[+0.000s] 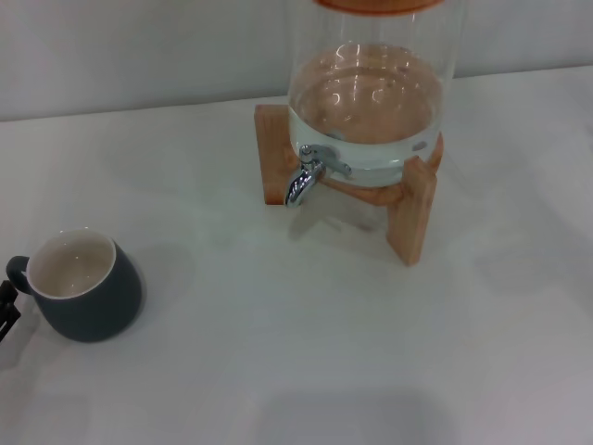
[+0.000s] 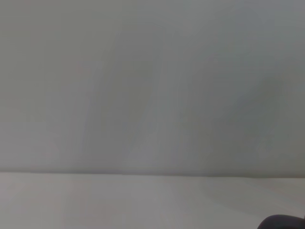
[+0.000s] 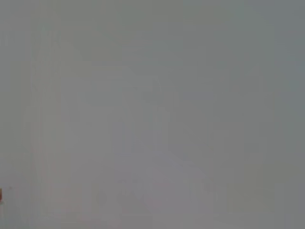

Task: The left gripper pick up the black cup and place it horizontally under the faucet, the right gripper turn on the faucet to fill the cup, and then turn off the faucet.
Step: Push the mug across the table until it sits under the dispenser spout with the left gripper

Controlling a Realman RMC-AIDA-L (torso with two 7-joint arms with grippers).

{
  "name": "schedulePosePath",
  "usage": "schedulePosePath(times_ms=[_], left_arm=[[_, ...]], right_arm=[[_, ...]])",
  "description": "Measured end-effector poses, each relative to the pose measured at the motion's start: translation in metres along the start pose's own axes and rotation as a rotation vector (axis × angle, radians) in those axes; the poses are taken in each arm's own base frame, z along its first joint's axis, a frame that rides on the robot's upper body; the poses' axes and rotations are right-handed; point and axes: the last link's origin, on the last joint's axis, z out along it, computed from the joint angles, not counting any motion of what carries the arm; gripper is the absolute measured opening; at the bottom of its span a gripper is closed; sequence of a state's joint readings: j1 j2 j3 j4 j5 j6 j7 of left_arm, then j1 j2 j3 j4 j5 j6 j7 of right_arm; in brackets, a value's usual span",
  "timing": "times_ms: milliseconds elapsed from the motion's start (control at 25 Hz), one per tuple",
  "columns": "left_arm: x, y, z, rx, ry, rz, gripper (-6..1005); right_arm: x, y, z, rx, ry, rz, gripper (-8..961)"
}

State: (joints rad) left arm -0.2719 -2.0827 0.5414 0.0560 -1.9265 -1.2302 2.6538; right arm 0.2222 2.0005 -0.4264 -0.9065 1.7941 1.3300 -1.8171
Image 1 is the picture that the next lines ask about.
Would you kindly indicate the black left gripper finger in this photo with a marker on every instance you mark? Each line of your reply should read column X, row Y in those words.
column 7, row 308

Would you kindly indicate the black ceramic cup white inside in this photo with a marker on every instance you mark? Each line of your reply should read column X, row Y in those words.
column 102, row 301

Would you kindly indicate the chrome dispenser faucet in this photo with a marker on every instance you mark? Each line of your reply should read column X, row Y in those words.
column 301, row 181

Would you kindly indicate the wooden dispenser stand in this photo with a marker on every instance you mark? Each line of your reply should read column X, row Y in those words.
column 273, row 157

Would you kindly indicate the glass water dispenser jar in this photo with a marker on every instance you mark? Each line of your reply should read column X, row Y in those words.
column 370, row 92

